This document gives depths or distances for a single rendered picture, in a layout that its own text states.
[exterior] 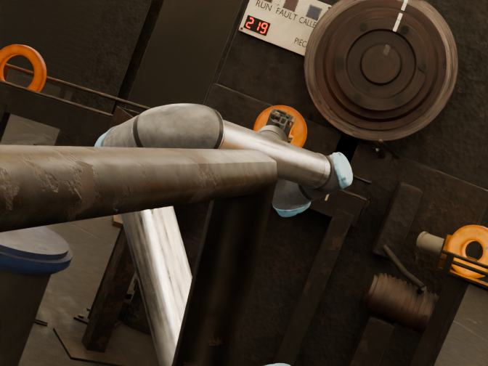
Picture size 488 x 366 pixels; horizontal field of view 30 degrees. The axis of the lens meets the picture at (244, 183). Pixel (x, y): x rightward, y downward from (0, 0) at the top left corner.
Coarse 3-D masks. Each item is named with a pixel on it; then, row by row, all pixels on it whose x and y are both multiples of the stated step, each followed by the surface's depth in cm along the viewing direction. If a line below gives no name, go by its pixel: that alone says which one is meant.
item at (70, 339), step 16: (128, 112) 270; (128, 256) 269; (112, 272) 271; (128, 272) 271; (112, 288) 270; (128, 288) 273; (96, 304) 275; (112, 304) 272; (96, 320) 272; (112, 320) 273; (64, 336) 276; (80, 336) 281; (96, 336) 273; (80, 352) 269; (96, 352) 273; (112, 352) 278
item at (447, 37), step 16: (352, 0) 280; (400, 0) 278; (416, 0) 277; (336, 16) 281; (432, 16) 277; (320, 32) 282; (448, 32) 277; (448, 48) 278; (304, 64) 283; (448, 64) 278; (448, 80) 279; (320, 96) 284; (448, 96) 279; (320, 112) 284; (432, 112) 280; (352, 128) 283; (400, 128) 282; (416, 128) 281
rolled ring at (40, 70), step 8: (8, 48) 297; (16, 48) 297; (24, 48) 296; (32, 48) 298; (0, 56) 298; (8, 56) 298; (32, 56) 296; (40, 56) 298; (0, 64) 298; (32, 64) 296; (40, 64) 296; (0, 72) 299; (40, 72) 296; (40, 80) 296; (32, 88) 297; (40, 88) 298
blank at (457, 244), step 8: (456, 232) 268; (464, 232) 267; (472, 232) 266; (480, 232) 264; (456, 240) 268; (464, 240) 267; (472, 240) 267; (480, 240) 264; (448, 248) 269; (456, 248) 268; (464, 248) 268; (464, 256) 267; (472, 264) 265; (464, 272) 266; (472, 272) 264
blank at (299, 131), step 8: (264, 112) 264; (288, 112) 263; (296, 112) 263; (256, 120) 264; (264, 120) 264; (296, 120) 263; (256, 128) 264; (296, 128) 263; (304, 128) 263; (296, 136) 263; (304, 136) 263; (296, 144) 263
